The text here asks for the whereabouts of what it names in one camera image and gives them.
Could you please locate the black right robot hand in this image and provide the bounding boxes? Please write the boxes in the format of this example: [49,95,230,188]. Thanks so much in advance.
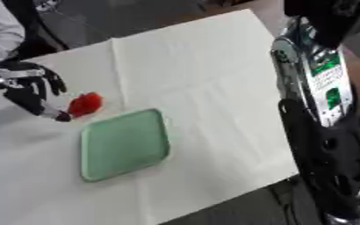
[283,0,360,50]

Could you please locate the red toy fruit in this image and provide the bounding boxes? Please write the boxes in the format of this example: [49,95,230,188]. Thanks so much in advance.
[66,91,106,119]

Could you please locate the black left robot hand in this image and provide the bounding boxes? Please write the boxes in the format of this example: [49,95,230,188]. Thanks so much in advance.
[0,61,75,123]

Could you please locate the green square tray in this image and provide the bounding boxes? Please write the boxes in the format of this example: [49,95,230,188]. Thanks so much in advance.
[78,107,173,184]

